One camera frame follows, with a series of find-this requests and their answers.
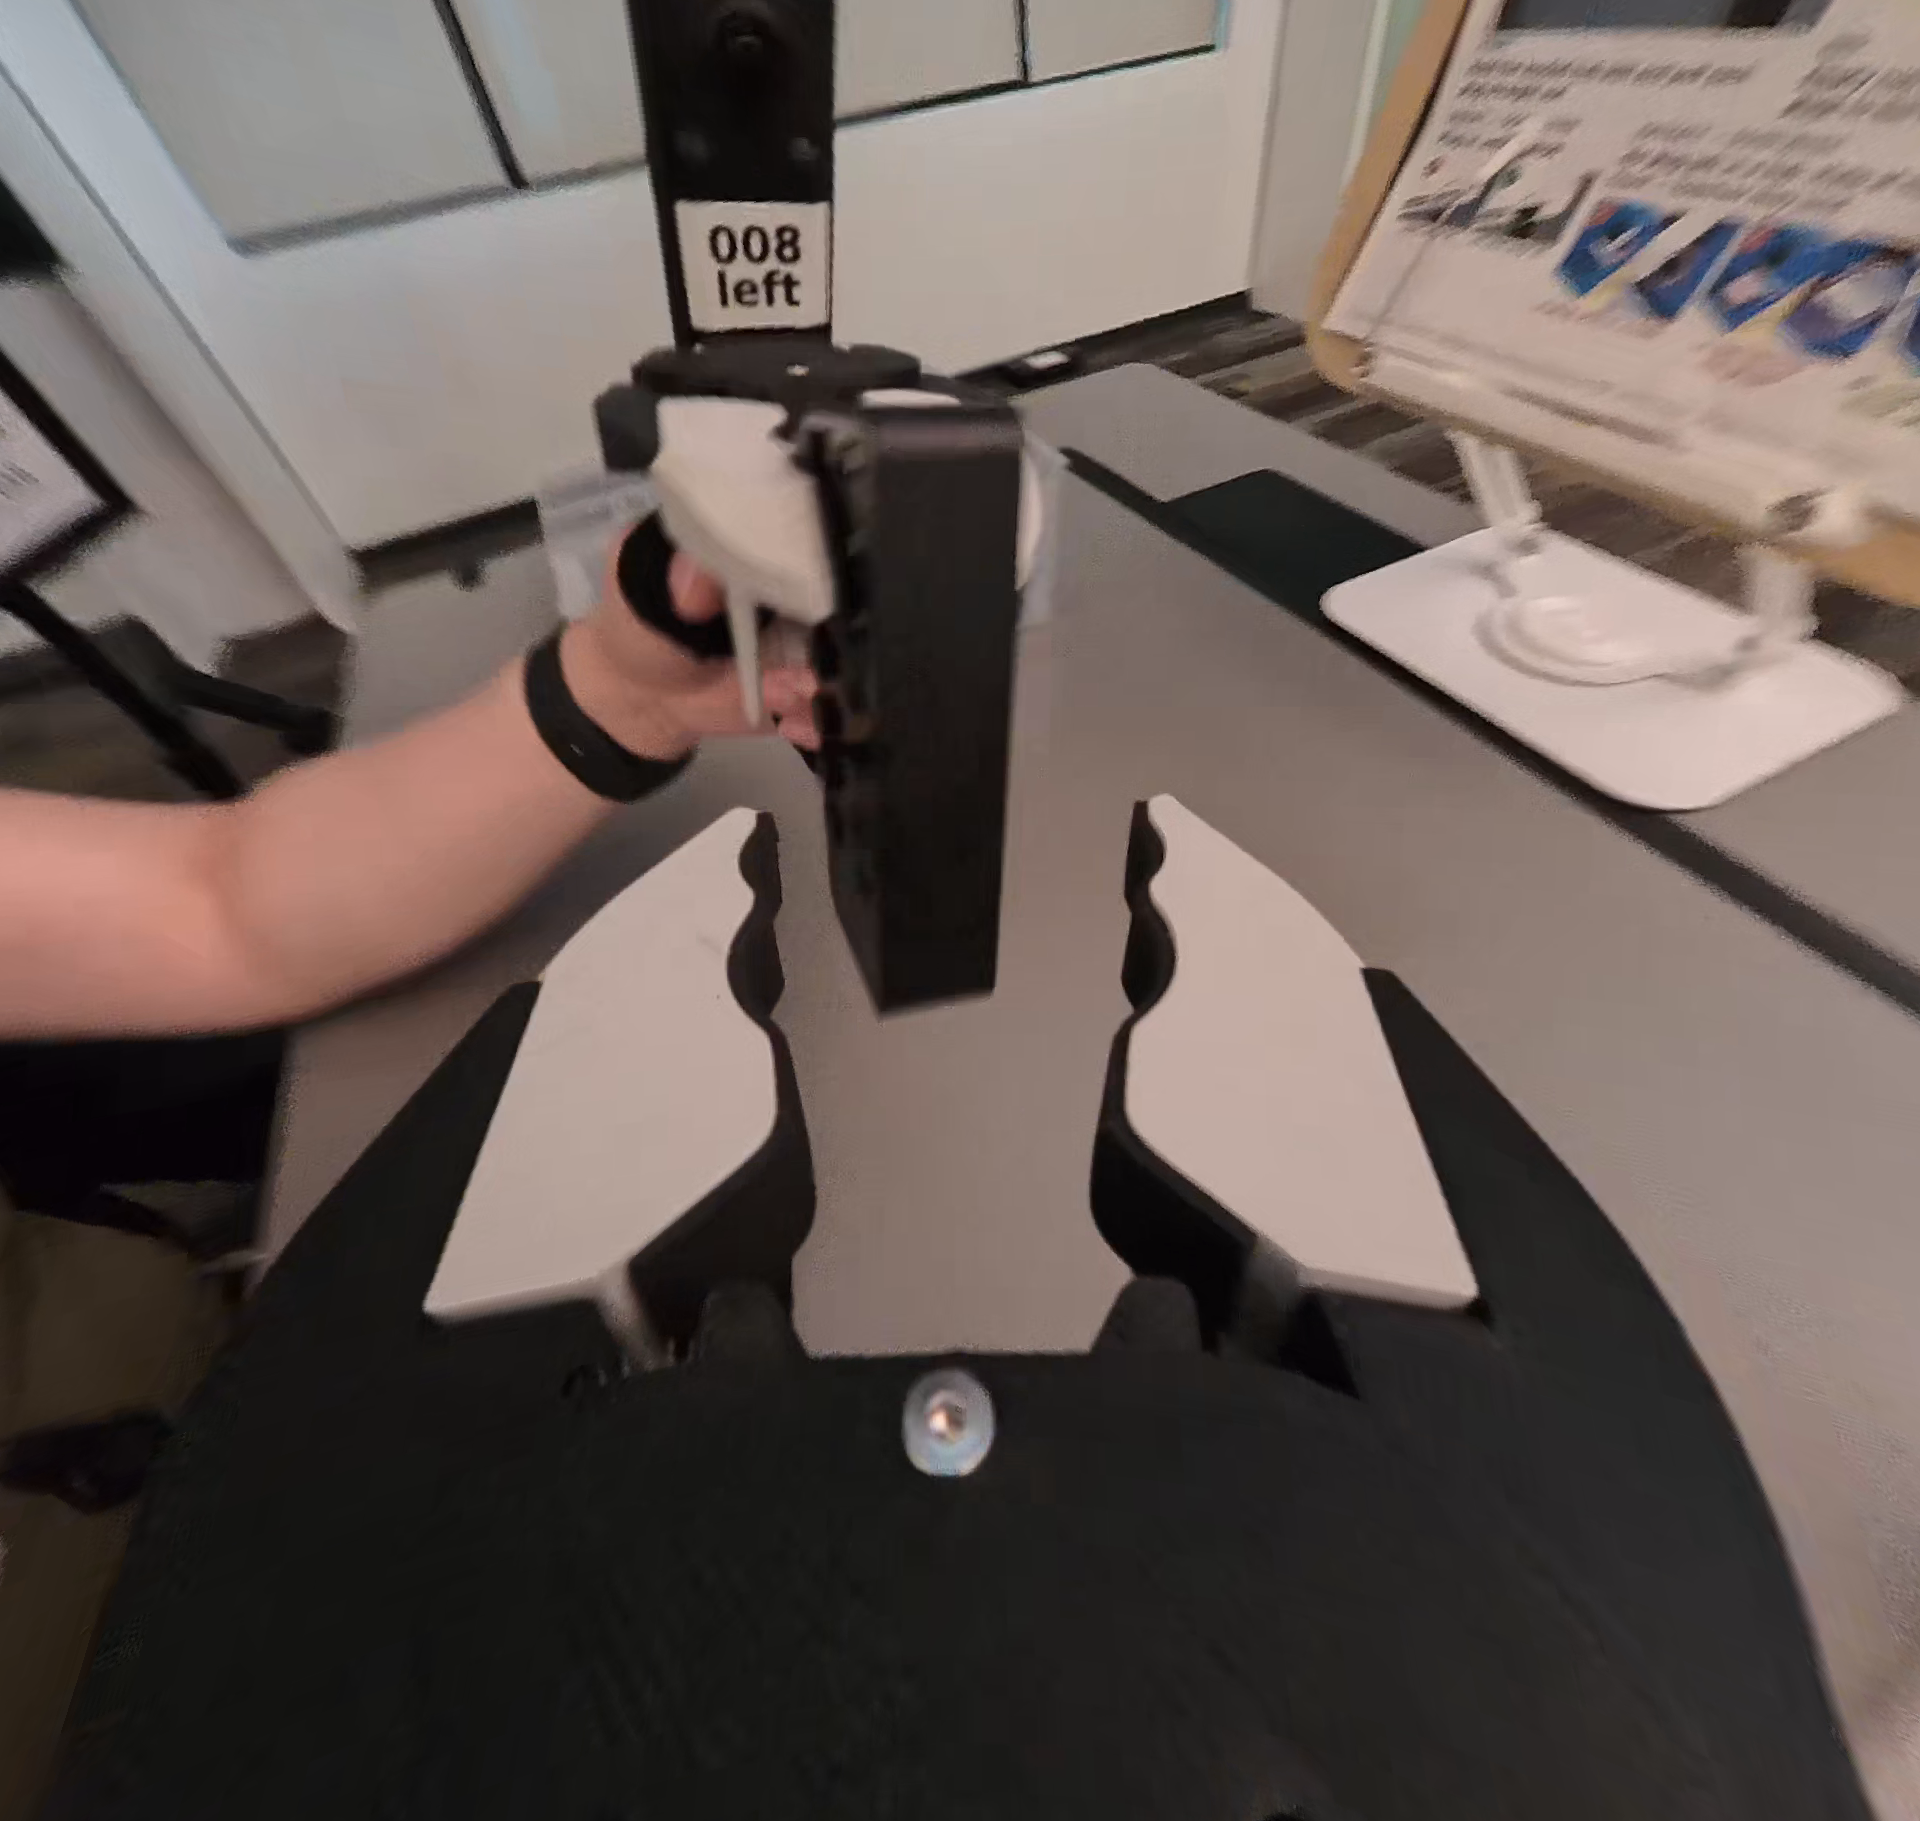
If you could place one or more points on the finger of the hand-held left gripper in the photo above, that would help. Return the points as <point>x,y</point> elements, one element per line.
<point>734,515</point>
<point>1034,524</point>

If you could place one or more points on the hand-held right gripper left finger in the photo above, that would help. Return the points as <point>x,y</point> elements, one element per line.
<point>613,1116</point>

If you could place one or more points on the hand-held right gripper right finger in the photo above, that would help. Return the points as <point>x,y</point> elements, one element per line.
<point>1275,1116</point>

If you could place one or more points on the clear plastic storage box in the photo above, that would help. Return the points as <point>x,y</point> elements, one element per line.
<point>593,530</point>

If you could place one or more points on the black usb hub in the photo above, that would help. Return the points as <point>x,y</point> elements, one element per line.
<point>931,682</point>

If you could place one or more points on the person's left forearm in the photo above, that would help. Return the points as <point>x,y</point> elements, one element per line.
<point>270,889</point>

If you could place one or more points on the person's left hand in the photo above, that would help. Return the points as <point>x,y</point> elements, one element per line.
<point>647,682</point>

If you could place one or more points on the black wristband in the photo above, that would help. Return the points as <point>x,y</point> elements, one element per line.
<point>593,742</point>

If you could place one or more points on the frosted glass partition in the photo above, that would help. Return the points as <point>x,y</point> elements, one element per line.
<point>302,50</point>

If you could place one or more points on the black white marker sign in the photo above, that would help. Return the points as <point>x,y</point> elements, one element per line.
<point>44,472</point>

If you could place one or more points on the instruction poster board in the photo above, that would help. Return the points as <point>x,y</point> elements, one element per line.
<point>1652,124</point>

